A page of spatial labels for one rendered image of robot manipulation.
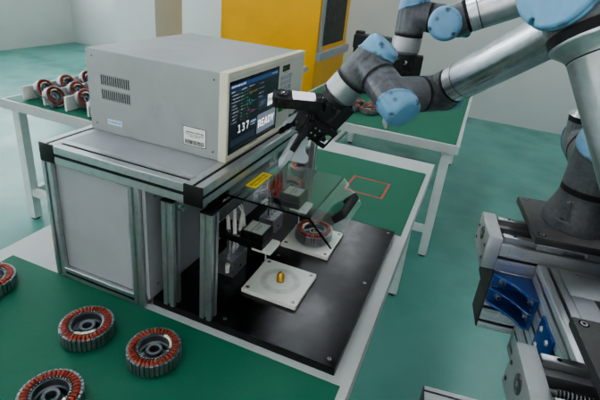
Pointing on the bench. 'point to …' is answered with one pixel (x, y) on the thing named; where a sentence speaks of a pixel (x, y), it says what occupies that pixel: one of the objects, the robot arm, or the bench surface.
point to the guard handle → (345, 208)
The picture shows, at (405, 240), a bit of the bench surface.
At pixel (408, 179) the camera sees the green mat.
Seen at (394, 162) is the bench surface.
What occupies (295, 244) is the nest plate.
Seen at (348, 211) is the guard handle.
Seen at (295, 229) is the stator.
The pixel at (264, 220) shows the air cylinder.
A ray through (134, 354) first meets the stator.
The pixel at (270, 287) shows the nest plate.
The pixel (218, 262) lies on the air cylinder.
